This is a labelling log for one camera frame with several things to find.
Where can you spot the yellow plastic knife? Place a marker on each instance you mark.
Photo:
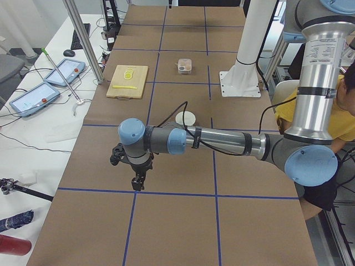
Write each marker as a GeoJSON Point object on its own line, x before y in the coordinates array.
{"type": "Point", "coordinates": [123, 87]}

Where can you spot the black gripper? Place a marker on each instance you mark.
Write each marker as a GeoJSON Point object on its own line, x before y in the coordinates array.
{"type": "Point", "coordinates": [141, 167]}

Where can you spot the aluminium frame post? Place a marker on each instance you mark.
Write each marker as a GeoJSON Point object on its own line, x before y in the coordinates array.
{"type": "Point", "coordinates": [77, 22]}

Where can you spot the black computer mouse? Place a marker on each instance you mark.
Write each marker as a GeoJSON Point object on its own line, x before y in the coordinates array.
{"type": "Point", "coordinates": [69, 53]}

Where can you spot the black tripod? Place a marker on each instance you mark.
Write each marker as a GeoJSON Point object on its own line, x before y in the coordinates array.
{"type": "Point", "coordinates": [8, 185]}

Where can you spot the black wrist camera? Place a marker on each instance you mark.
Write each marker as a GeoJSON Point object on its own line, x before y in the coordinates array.
{"type": "Point", "coordinates": [118, 155]}

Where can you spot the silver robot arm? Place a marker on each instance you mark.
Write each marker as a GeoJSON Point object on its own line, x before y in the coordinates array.
{"type": "Point", "coordinates": [303, 152]}

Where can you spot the blue teach pendant far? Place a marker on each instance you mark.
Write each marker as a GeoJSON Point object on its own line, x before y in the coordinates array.
{"type": "Point", "coordinates": [70, 68]}

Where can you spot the clear plastic egg carton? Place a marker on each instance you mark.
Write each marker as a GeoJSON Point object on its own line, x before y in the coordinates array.
{"type": "Point", "coordinates": [184, 66]}

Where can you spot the brown paper table cover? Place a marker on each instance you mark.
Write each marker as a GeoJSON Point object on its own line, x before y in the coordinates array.
{"type": "Point", "coordinates": [199, 208]}

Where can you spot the red cylinder bottle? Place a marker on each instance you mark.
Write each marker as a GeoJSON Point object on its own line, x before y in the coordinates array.
{"type": "Point", "coordinates": [15, 246]}

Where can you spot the person in yellow shirt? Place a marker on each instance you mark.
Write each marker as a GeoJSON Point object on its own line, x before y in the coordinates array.
{"type": "Point", "coordinates": [341, 128]}

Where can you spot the white round bowl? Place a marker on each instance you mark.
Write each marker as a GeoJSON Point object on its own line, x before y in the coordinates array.
{"type": "Point", "coordinates": [187, 118]}

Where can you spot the blue teach pendant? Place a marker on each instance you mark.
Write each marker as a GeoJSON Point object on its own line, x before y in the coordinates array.
{"type": "Point", "coordinates": [70, 68]}
{"type": "Point", "coordinates": [35, 99]}

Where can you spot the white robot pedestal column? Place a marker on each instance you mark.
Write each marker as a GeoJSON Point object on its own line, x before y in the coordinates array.
{"type": "Point", "coordinates": [242, 80]}

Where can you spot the wooden cutting board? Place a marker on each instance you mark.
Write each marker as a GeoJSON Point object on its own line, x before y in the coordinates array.
{"type": "Point", "coordinates": [138, 80]}

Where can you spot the blue teach pendant near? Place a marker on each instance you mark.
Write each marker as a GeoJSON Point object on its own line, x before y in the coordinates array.
{"type": "Point", "coordinates": [35, 99]}

